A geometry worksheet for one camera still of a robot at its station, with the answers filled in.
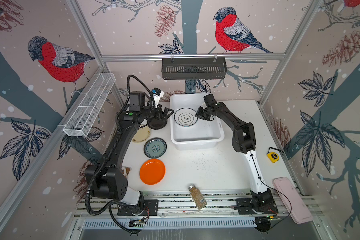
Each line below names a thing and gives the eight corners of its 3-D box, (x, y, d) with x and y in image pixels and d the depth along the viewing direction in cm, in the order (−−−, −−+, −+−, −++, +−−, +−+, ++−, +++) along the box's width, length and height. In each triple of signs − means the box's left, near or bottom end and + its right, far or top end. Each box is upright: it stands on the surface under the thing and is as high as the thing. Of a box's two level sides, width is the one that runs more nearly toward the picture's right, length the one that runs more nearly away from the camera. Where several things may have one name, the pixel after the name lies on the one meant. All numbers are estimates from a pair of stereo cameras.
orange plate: (138, 185, 83) (137, 183, 81) (143, 160, 92) (142, 158, 90) (164, 184, 83) (164, 183, 81) (166, 160, 92) (166, 158, 90)
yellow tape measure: (269, 162, 91) (271, 161, 89) (266, 153, 95) (267, 152, 93) (279, 162, 91) (281, 161, 89) (275, 153, 95) (277, 152, 93)
